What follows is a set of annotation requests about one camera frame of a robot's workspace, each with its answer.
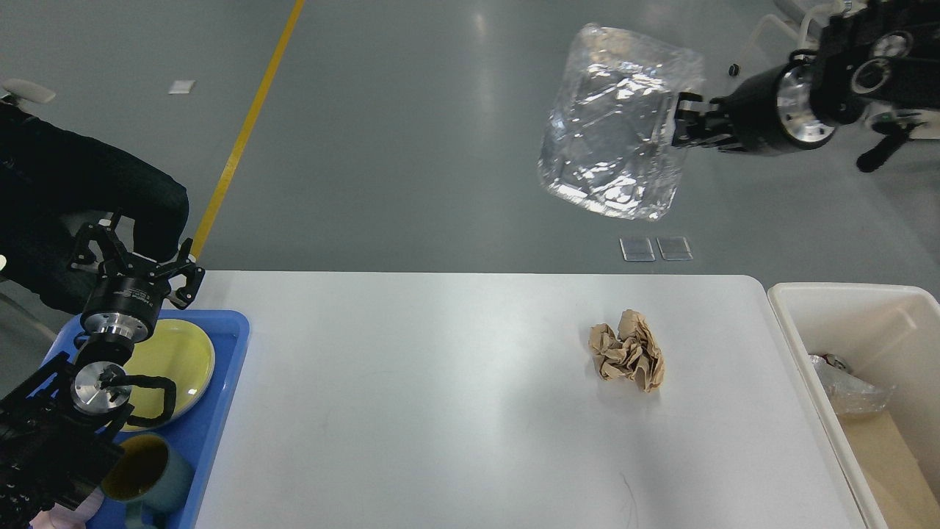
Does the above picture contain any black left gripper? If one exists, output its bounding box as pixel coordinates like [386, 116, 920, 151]
[68, 215, 206, 344]

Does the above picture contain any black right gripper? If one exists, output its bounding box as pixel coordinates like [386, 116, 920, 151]
[670, 62, 836, 156]

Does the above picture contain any foil tray front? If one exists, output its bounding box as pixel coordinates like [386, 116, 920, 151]
[537, 24, 705, 222]

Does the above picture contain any yellow plastic plate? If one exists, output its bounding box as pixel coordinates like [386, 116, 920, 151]
[123, 319, 215, 421]

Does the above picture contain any brown paper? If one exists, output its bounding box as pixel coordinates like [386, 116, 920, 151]
[587, 309, 665, 394]

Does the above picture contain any pink mug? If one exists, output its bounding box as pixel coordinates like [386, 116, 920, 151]
[29, 489, 105, 528]

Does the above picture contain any foil sheet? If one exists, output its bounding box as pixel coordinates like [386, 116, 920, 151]
[808, 355, 897, 416]

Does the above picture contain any brown paper bag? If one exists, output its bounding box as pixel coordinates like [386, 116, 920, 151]
[837, 411, 939, 528]

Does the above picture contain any crushed red can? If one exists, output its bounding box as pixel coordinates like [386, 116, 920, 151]
[822, 353, 853, 373]

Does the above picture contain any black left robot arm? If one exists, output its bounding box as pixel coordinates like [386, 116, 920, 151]
[1, 213, 205, 528]

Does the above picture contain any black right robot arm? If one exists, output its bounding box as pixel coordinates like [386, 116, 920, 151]
[671, 1, 939, 173]

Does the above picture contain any white office chair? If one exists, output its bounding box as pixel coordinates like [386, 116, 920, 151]
[726, 1, 866, 78]

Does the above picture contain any person in black clothes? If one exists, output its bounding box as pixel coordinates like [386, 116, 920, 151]
[1, 104, 190, 314]

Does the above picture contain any floor socket plate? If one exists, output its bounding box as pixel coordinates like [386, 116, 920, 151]
[620, 237, 656, 262]
[656, 237, 694, 262]

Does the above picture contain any blue plastic tray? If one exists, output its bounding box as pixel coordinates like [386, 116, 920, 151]
[40, 309, 250, 528]

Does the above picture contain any teal mug yellow inside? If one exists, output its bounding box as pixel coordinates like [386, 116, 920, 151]
[100, 434, 195, 528]

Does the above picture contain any beige plastic bin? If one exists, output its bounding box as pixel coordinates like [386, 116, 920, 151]
[768, 284, 939, 528]

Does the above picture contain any yellow floor tape line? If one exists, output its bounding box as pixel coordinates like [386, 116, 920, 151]
[192, 1, 306, 259]

